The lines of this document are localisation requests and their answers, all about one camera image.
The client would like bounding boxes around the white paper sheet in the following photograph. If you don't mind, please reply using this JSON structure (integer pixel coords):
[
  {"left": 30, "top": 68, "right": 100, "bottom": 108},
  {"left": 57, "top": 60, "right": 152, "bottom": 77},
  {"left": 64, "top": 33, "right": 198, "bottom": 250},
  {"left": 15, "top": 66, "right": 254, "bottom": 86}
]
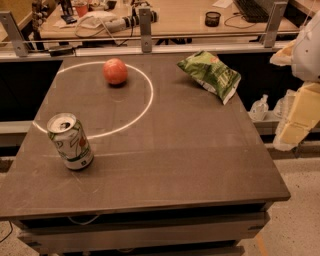
[{"left": 213, "top": 0, "right": 233, "bottom": 8}]

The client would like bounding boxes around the black mesh cup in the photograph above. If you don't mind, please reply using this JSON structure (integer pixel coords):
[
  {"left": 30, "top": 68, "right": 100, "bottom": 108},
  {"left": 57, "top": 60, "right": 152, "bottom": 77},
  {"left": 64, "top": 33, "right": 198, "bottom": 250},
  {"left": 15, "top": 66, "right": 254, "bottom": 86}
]
[{"left": 205, "top": 11, "right": 221, "bottom": 27}]

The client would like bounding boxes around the wooden desk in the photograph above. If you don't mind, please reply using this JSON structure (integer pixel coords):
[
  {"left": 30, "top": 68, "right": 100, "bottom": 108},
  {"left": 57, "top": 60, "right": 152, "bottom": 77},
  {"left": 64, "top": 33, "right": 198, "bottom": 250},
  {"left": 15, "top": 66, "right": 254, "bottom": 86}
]
[{"left": 39, "top": 0, "right": 300, "bottom": 41}]

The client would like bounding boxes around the green white soda can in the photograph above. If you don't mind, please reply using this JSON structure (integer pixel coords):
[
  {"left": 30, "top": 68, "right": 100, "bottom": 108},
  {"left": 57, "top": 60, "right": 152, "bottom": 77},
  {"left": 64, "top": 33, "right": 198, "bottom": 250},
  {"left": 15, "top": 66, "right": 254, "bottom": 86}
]
[{"left": 47, "top": 113, "right": 94, "bottom": 170}]

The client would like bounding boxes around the clear sanitizer bottle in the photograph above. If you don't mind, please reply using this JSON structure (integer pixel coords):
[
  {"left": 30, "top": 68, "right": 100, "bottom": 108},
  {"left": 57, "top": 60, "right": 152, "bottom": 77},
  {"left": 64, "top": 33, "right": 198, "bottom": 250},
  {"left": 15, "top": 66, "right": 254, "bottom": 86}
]
[
  {"left": 273, "top": 89, "right": 295, "bottom": 118},
  {"left": 249, "top": 94, "right": 269, "bottom": 121}
]

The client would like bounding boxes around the black box on rail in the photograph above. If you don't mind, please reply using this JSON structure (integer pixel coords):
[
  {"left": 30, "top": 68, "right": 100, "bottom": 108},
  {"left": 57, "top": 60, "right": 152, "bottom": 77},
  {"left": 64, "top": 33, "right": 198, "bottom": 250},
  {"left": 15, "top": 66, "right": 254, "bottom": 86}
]
[{"left": 49, "top": 45, "right": 74, "bottom": 56}]

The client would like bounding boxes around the red apple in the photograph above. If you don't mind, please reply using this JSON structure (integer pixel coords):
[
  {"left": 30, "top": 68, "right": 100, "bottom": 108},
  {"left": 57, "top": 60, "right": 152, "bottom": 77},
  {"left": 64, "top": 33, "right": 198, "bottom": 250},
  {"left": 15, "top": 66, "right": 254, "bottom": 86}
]
[{"left": 103, "top": 58, "right": 128, "bottom": 85}]

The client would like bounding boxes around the metal bracket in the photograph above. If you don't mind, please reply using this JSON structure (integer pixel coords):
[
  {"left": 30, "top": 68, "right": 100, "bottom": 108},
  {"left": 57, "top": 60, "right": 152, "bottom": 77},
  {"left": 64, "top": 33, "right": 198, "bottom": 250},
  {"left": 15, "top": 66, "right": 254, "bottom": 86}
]
[
  {"left": 0, "top": 11, "right": 29, "bottom": 57},
  {"left": 139, "top": 8, "right": 152, "bottom": 53},
  {"left": 261, "top": 1, "right": 287, "bottom": 48}
]

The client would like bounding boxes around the middle metal bracket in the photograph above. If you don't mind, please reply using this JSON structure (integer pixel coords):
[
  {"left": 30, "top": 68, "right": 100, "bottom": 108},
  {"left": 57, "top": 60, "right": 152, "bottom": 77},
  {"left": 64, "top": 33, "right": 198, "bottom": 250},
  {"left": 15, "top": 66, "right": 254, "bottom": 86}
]
[{"left": 139, "top": 8, "right": 152, "bottom": 53}]

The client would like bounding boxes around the right metal bracket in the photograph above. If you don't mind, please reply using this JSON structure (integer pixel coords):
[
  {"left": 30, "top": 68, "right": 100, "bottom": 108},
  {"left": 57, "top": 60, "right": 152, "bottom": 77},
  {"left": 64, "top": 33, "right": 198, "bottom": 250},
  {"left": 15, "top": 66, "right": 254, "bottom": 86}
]
[{"left": 261, "top": 1, "right": 287, "bottom": 48}]

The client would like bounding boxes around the green jalapeno chip bag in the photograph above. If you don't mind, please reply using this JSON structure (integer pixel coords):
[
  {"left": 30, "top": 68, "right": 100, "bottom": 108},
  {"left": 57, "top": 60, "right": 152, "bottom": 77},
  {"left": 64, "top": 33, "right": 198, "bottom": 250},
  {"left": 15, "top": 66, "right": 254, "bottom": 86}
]
[{"left": 177, "top": 51, "right": 241, "bottom": 105}]

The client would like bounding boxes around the clear sanitizer bottle left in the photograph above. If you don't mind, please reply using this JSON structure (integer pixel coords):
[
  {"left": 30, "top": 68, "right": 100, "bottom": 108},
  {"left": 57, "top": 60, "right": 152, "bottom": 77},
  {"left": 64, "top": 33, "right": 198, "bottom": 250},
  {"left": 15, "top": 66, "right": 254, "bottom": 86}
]
[{"left": 249, "top": 94, "right": 269, "bottom": 121}]

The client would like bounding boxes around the clear sanitizer bottle right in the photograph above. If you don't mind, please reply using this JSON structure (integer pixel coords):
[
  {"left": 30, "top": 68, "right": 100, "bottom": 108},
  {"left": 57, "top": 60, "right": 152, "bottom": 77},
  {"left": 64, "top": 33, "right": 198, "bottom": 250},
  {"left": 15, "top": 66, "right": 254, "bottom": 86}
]
[{"left": 273, "top": 89, "right": 295, "bottom": 118}]

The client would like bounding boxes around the black keyboard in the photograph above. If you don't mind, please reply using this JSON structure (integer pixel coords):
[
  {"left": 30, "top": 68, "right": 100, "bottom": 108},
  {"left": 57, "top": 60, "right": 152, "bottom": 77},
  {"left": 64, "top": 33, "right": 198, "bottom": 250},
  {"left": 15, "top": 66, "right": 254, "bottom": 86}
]
[{"left": 233, "top": 0, "right": 274, "bottom": 23}]

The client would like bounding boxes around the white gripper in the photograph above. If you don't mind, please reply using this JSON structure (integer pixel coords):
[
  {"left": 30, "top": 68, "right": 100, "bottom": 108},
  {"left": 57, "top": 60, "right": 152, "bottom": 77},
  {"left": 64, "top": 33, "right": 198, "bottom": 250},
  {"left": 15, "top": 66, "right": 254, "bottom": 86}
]
[{"left": 270, "top": 11, "right": 320, "bottom": 151}]

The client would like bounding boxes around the white cloth bundle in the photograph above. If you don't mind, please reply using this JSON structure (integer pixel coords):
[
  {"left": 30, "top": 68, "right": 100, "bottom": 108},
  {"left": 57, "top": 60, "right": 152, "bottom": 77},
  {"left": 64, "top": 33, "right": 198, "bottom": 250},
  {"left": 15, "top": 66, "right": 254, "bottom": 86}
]
[{"left": 78, "top": 11, "right": 117, "bottom": 29}]

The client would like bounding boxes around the left metal bracket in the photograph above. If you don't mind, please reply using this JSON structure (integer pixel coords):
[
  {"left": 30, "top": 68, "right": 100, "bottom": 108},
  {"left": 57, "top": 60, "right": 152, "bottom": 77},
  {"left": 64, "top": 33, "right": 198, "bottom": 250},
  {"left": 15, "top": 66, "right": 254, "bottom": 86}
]
[{"left": 0, "top": 11, "right": 29, "bottom": 57}]

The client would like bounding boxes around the red cup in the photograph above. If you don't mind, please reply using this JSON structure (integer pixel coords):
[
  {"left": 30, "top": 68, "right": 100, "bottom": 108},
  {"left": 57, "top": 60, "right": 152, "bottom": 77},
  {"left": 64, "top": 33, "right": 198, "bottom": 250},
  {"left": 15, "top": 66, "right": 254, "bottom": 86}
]
[{"left": 74, "top": 0, "right": 88, "bottom": 18}]

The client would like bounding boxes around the black cable on desk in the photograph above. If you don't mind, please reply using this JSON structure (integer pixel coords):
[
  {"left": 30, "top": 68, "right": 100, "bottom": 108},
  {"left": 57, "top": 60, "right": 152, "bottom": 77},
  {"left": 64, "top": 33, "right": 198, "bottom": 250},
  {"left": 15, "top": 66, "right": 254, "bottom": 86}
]
[{"left": 223, "top": 12, "right": 256, "bottom": 30}]

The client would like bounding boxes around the grey cylindrical device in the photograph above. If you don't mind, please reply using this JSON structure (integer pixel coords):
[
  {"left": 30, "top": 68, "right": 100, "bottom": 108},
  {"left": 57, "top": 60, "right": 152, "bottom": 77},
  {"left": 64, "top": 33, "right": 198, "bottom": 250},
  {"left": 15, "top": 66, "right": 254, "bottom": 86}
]
[{"left": 105, "top": 10, "right": 158, "bottom": 34}]

